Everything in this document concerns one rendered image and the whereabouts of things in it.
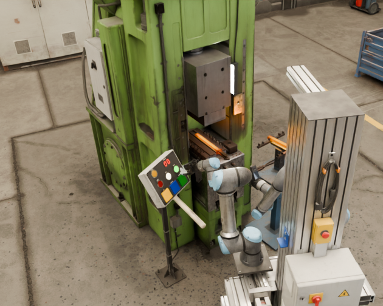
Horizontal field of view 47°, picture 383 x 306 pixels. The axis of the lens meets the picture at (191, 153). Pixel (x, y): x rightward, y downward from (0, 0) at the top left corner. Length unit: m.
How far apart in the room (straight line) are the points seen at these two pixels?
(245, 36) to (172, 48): 0.64
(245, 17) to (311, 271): 1.92
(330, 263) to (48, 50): 6.86
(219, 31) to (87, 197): 2.43
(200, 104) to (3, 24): 5.50
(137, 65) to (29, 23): 4.95
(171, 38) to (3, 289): 2.54
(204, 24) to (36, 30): 5.38
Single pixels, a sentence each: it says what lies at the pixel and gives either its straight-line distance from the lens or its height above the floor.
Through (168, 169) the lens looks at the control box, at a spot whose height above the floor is 1.12.
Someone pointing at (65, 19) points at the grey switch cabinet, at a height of 0.73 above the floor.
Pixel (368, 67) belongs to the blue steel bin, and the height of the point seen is 0.21.
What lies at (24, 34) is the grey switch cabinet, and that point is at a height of 0.59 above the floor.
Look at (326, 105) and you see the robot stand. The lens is 2.05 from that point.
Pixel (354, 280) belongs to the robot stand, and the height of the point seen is 1.22.
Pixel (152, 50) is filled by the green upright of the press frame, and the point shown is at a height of 1.90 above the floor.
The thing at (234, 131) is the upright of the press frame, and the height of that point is 1.01.
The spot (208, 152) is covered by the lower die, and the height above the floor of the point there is 0.99.
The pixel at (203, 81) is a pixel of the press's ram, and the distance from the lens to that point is 3.18.
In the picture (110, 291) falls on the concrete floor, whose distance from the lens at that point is 3.92.
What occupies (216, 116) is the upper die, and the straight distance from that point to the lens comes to 3.38.
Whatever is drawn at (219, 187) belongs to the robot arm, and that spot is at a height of 1.37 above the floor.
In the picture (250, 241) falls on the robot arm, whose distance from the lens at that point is 2.75.
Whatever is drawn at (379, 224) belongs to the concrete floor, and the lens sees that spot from 4.58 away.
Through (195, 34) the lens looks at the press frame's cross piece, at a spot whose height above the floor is 1.93.
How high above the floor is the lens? 2.97
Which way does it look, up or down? 34 degrees down
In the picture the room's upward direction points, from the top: 4 degrees counter-clockwise
